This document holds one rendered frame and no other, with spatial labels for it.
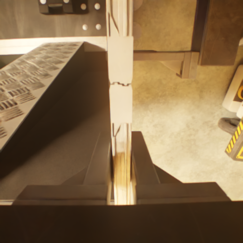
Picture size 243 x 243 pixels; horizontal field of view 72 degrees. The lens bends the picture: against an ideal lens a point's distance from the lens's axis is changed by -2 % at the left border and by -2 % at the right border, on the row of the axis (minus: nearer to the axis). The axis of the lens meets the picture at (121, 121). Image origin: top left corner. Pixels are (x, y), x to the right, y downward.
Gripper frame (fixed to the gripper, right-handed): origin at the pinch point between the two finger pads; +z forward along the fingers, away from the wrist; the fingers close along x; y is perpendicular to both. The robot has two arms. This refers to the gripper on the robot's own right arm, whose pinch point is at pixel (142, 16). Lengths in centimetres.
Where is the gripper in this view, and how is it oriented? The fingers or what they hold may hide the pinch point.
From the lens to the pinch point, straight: 27.5
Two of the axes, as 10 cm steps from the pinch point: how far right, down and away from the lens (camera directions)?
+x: 0.1, 9.0, 4.4
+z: -10.0, 0.2, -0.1
